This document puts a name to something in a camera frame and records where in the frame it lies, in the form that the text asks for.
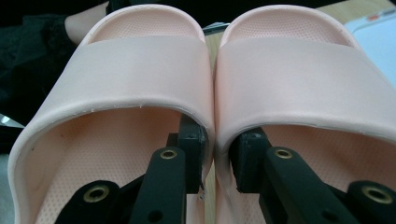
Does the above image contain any pink slide slipper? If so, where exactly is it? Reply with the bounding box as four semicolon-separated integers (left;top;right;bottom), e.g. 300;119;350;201
213;4;396;224
7;3;217;224

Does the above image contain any white two-tier shoe rack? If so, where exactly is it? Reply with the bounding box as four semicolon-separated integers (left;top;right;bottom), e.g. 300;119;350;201
344;8;396;89

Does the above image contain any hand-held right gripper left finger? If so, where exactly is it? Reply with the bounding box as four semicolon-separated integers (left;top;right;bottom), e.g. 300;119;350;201
129;113;208;224

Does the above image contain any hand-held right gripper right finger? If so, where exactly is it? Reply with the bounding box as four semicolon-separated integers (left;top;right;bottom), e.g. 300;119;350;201
228;126;360;224

